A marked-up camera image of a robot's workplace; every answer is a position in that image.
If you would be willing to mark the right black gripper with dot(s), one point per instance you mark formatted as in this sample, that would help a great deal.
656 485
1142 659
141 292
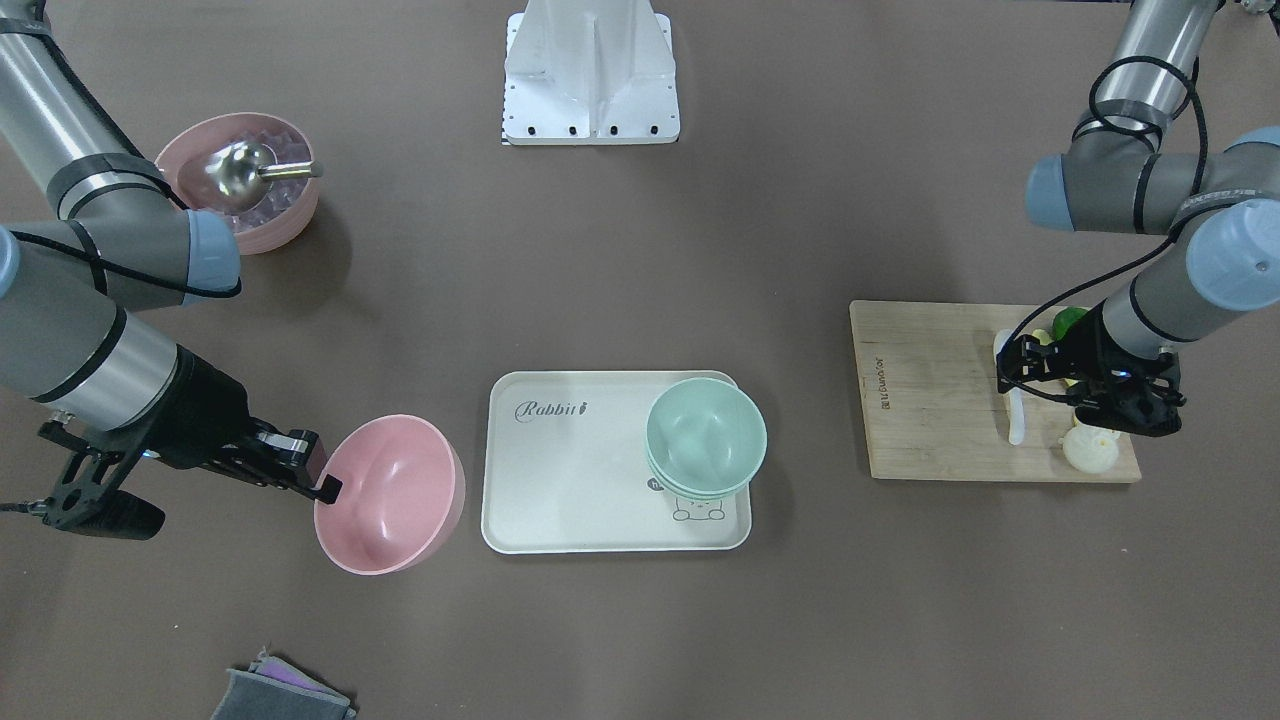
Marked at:
207 414

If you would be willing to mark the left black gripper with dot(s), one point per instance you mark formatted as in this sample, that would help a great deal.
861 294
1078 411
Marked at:
1088 344

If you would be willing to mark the white ceramic spoon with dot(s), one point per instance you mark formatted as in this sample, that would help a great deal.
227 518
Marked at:
1013 396

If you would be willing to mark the small pink bowl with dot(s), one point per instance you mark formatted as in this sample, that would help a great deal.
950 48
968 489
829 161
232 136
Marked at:
403 492

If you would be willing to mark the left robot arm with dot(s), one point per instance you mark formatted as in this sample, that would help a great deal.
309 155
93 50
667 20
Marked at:
1139 162

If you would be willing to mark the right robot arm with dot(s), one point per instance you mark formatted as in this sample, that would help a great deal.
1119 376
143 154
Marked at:
121 241

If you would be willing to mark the yellow plastic spoon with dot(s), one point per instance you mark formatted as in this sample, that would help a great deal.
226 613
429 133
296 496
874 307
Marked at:
1044 337

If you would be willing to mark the middle green bowl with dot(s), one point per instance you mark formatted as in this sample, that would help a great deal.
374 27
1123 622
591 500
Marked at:
704 479

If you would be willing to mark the green bowl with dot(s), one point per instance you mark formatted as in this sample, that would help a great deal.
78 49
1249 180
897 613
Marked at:
701 495
704 418
704 479

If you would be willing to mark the top green bowl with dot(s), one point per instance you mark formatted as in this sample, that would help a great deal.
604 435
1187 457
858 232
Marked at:
704 418

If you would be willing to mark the bottom green bowl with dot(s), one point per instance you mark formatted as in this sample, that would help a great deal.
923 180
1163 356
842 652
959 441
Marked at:
701 495

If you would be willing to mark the large pink bowl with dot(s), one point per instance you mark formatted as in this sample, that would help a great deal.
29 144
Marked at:
205 136

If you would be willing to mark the green lime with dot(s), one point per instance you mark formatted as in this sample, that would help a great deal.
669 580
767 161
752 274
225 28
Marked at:
1064 320

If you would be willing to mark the bamboo cutting board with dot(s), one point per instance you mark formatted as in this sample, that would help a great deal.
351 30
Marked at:
928 387

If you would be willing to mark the grey folded cloth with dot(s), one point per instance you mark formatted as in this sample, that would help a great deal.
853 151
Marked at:
273 688

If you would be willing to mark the cream serving tray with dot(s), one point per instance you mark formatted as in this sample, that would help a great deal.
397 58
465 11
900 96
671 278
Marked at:
566 471

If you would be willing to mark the clear ice cubes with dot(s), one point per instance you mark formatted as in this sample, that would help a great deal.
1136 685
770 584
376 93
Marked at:
282 197

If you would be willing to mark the metal ice scoop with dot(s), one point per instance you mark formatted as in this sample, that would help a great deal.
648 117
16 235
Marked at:
237 177

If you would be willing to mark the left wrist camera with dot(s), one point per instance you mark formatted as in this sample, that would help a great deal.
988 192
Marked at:
1136 403

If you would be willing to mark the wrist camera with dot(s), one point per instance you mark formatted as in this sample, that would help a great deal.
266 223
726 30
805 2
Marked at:
87 499
1136 403

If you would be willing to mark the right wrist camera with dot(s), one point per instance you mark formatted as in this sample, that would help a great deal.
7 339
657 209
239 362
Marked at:
87 499

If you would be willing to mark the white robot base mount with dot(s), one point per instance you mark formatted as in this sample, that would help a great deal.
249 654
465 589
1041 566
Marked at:
582 73

